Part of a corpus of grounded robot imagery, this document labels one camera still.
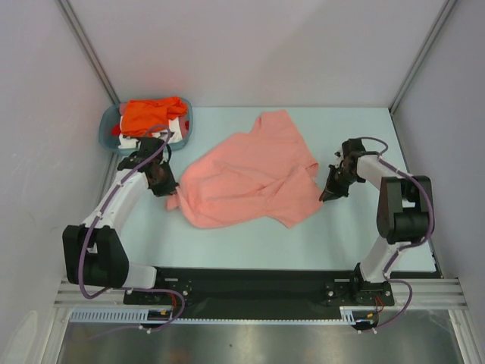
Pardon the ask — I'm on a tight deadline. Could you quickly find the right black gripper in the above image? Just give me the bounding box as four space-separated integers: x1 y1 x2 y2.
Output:
321 164 362 201

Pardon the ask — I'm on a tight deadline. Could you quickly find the salmon pink t shirt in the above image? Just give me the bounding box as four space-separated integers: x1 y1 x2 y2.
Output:
166 110 322 229

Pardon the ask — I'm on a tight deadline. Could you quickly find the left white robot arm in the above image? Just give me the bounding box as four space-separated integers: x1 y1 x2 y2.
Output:
62 154 178 303

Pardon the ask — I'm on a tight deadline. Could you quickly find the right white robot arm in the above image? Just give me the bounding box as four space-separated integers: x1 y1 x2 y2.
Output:
320 152 435 304

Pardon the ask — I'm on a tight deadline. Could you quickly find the white t shirt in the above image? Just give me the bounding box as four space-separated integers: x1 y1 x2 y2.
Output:
118 117 186 150

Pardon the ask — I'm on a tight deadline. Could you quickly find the red garment in basket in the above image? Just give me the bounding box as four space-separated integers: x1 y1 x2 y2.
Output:
179 115 190 139

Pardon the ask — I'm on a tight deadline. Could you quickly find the orange t shirt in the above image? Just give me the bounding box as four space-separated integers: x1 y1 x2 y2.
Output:
112 96 189 137

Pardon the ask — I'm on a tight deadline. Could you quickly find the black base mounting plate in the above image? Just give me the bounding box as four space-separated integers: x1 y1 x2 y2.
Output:
123 265 443 322

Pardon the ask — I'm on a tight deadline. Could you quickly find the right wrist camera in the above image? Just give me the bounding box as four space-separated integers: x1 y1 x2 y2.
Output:
334 138 379 160

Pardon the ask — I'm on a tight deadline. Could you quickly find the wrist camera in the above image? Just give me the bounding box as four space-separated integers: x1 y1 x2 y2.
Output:
129 137 167 168
334 138 379 160

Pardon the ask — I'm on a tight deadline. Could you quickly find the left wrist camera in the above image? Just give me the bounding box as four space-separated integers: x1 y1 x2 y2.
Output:
129 137 167 168

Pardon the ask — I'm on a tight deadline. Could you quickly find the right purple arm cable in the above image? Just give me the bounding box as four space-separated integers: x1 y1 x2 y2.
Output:
355 136 435 334

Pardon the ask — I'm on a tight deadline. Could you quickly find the blue slotted cable duct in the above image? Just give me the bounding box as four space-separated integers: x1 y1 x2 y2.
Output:
70 308 149 324

